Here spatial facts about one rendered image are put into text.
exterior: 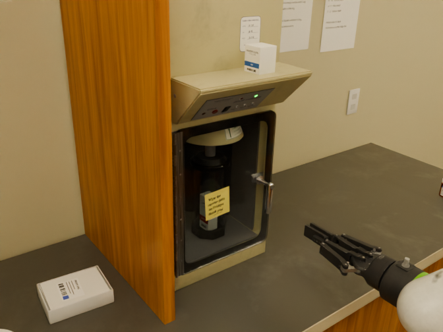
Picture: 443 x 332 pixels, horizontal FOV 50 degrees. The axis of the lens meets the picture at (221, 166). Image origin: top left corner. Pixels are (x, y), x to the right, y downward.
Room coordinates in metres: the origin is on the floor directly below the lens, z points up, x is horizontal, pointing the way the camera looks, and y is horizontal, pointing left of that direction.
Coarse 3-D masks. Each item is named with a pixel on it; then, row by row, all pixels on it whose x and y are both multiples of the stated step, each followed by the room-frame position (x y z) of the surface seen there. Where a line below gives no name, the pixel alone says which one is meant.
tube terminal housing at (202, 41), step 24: (192, 0) 1.03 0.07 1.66; (216, 0) 1.07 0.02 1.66; (240, 0) 1.11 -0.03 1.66; (264, 0) 1.15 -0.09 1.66; (192, 24) 1.03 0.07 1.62; (216, 24) 1.07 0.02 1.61; (264, 24) 1.16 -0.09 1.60; (192, 48) 1.03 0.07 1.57; (216, 48) 1.07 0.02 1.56; (192, 72) 1.03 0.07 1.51; (216, 120) 1.07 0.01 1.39; (264, 240) 1.19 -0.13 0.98; (216, 264) 1.08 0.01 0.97
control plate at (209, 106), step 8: (272, 88) 1.05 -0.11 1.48; (232, 96) 0.98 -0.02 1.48; (240, 96) 1.00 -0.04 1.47; (248, 96) 1.03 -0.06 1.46; (256, 96) 1.05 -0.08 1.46; (264, 96) 1.07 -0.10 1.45; (208, 104) 0.96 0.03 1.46; (216, 104) 0.98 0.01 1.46; (224, 104) 1.00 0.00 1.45; (232, 104) 1.02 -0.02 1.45; (240, 104) 1.04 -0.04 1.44; (248, 104) 1.07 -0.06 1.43; (256, 104) 1.09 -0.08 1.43; (200, 112) 0.98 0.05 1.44; (208, 112) 1.00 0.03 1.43; (224, 112) 1.04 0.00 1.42; (192, 120) 0.99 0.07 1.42
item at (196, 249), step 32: (192, 128) 1.02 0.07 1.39; (224, 128) 1.07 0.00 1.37; (256, 128) 1.14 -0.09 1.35; (192, 160) 1.02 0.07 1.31; (224, 160) 1.08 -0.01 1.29; (256, 160) 1.14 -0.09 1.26; (192, 192) 1.02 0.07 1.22; (256, 192) 1.14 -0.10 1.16; (192, 224) 1.02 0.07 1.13; (224, 224) 1.08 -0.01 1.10; (256, 224) 1.15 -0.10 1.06; (192, 256) 1.02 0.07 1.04; (224, 256) 1.08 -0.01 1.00
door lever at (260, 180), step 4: (260, 176) 1.15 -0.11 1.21; (256, 180) 1.14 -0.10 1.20; (260, 180) 1.14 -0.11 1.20; (264, 180) 1.13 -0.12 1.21; (264, 184) 1.12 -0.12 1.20; (268, 184) 1.11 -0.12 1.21; (272, 184) 1.11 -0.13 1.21; (268, 188) 1.11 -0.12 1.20; (272, 188) 1.11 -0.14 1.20; (268, 192) 1.11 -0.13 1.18; (272, 192) 1.11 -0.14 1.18; (268, 196) 1.11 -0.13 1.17; (268, 200) 1.11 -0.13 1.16; (268, 204) 1.11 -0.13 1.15; (264, 208) 1.11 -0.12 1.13; (268, 208) 1.11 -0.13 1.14; (264, 212) 1.11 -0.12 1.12; (268, 212) 1.11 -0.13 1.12
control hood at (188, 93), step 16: (176, 80) 0.98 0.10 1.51; (192, 80) 0.97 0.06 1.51; (208, 80) 0.98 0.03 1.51; (224, 80) 0.98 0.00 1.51; (240, 80) 0.99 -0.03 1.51; (256, 80) 1.00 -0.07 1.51; (272, 80) 1.02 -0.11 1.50; (288, 80) 1.06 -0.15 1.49; (304, 80) 1.11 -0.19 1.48; (176, 96) 0.97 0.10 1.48; (192, 96) 0.92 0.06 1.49; (208, 96) 0.93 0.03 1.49; (224, 96) 0.97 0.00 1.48; (272, 96) 1.10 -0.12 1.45; (288, 96) 1.15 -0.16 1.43; (176, 112) 0.97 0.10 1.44; (192, 112) 0.96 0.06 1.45
